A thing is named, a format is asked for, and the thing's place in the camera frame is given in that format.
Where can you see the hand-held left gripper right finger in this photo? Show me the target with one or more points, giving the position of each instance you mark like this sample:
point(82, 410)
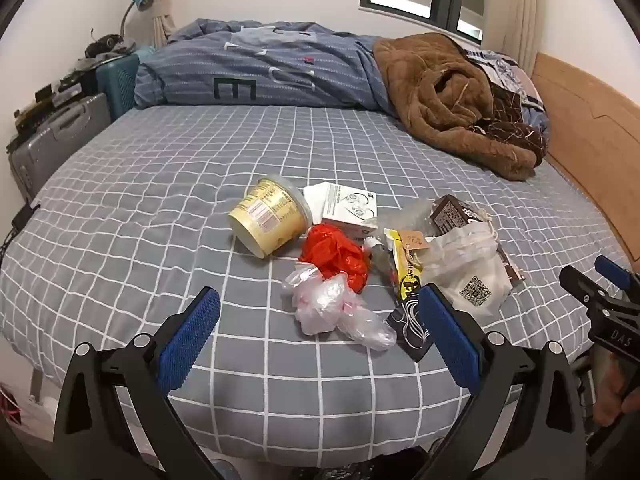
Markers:
point(450, 340)

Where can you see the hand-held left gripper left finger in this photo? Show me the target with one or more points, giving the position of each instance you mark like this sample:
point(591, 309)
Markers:
point(190, 340)

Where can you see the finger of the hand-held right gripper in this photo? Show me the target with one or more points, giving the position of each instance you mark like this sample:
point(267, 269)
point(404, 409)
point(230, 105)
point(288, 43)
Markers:
point(580, 285)
point(615, 270)

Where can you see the yellow snack packet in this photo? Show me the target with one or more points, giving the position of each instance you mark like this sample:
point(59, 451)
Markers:
point(407, 272)

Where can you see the clear plastic bag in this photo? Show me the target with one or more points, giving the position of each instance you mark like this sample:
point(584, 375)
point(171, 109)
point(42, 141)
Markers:
point(325, 305)

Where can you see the white earphone box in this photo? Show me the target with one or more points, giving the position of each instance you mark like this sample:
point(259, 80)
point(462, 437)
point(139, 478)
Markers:
point(350, 210)

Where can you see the person's right hand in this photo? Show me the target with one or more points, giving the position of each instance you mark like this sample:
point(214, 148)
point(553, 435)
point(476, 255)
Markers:
point(612, 390)

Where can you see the black card with white lines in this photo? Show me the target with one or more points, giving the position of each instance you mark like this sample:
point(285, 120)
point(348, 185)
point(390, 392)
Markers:
point(407, 330)

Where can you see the brown paper tag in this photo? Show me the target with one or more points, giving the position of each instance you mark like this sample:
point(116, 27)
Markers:
point(415, 241)

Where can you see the small clear bottle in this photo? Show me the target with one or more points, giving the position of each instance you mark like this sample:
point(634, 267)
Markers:
point(374, 247)

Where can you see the brown carton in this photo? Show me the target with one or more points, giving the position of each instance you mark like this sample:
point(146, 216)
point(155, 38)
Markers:
point(450, 212)

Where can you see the clear plastic wrapper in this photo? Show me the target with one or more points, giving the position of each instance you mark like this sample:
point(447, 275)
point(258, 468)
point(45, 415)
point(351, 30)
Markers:
point(407, 217)

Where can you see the red plastic bag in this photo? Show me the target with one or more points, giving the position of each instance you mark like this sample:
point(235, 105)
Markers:
point(335, 255)

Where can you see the yellow instant noodle cup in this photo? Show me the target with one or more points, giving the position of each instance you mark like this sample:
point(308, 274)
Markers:
point(270, 220)

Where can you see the dark brown patterned cloth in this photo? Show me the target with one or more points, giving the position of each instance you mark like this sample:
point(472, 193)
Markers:
point(510, 130)

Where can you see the black power adapter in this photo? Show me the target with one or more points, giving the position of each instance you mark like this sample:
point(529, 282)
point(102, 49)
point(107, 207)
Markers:
point(22, 216)

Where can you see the patterned pillow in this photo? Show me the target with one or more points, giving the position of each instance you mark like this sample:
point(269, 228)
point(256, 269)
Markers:
point(505, 67)

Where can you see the grey suitcase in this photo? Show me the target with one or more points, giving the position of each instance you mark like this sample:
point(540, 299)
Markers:
point(55, 140)

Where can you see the brown fleece blanket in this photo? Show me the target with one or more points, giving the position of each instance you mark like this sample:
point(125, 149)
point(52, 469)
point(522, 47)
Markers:
point(430, 90)

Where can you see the beige curtain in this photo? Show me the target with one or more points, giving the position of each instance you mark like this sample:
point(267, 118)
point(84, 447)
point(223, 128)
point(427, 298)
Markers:
point(525, 10)
point(162, 5)

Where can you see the pile of dark items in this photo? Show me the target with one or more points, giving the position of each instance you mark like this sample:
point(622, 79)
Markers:
point(75, 82)

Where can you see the blue striped duvet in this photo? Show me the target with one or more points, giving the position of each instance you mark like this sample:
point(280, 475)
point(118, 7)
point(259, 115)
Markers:
point(280, 65)

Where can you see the blue desk lamp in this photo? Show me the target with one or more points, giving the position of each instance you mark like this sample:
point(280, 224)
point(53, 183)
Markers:
point(142, 0)

